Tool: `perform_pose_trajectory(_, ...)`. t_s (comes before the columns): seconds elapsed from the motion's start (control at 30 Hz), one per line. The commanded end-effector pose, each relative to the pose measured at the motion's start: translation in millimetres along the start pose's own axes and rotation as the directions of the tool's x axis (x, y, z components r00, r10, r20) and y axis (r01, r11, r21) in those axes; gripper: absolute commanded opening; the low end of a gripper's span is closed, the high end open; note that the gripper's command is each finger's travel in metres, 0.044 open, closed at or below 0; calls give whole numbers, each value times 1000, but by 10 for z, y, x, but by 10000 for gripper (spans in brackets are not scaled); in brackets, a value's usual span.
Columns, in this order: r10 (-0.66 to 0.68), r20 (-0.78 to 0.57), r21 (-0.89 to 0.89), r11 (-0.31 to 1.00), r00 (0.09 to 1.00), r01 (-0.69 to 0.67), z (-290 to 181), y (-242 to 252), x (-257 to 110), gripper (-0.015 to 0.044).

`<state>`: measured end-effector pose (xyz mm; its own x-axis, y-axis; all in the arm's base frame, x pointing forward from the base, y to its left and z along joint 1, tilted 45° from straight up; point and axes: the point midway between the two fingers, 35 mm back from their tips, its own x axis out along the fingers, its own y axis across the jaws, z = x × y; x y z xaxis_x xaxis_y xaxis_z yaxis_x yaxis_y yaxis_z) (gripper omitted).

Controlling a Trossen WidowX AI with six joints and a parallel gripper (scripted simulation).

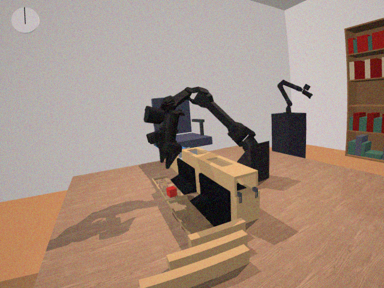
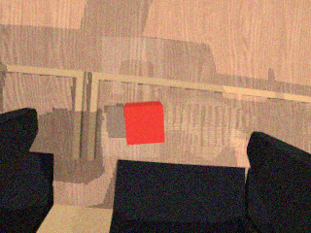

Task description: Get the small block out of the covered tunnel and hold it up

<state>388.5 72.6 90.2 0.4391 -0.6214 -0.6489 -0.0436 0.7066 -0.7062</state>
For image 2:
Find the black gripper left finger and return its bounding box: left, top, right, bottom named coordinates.
left=0, top=109, right=39, bottom=202

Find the red cube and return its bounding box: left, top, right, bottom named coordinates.
left=124, top=101, right=164, bottom=145

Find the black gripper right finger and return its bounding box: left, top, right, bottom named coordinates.
left=246, top=132, right=311, bottom=233

